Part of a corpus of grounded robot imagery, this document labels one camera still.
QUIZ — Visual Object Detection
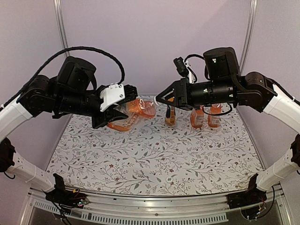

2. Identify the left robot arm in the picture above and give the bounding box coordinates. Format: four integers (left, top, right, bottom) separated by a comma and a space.
0, 56, 137, 203

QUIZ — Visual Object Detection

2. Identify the left metal frame post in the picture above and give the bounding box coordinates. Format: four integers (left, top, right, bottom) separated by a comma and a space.
53, 0, 68, 49

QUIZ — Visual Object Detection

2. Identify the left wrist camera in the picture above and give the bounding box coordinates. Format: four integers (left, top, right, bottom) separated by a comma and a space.
99, 83, 138, 112

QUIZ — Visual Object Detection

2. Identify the aluminium front rail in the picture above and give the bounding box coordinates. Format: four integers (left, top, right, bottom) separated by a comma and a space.
19, 185, 293, 225

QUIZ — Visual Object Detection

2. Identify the orange bottle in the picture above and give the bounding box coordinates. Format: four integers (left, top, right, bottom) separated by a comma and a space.
208, 104, 222, 128
107, 98, 157, 132
190, 106, 204, 128

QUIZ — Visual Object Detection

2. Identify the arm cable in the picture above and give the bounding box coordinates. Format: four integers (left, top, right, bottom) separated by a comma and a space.
4, 46, 125, 104
185, 53, 204, 66

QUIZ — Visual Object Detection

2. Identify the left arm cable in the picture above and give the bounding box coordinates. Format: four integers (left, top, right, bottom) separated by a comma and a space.
4, 46, 125, 104

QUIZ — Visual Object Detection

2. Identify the floral tablecloth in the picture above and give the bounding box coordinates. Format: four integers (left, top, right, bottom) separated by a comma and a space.
46, 105, 263, 195

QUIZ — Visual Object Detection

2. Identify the yellow dark-label bottle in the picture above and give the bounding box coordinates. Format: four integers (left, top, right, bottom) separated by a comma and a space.
165, 105, 176, 126

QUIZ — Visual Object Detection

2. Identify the white cap with green print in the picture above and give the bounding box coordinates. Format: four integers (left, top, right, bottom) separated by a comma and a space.
165, 177, 173, 183

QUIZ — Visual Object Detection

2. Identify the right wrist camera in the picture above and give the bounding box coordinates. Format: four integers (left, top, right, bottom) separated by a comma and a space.
173, 57, 197, 83

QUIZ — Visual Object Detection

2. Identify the metal frame post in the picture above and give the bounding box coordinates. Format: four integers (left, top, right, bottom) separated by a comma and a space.
53, 0, 68, 49
240, 0, 258, 67

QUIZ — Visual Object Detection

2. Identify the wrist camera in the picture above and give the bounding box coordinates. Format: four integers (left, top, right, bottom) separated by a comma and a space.
99, 83, 138, 112
173, 57, 197, 83

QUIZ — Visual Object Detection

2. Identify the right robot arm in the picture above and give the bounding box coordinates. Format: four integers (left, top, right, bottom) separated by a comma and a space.
155, 47, 300, 209

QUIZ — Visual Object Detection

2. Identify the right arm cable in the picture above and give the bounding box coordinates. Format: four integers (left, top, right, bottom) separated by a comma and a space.
185, 53, 204, 66

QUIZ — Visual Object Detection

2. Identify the right metal frame post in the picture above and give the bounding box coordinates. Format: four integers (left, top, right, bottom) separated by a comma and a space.
240, 0, 258, 67

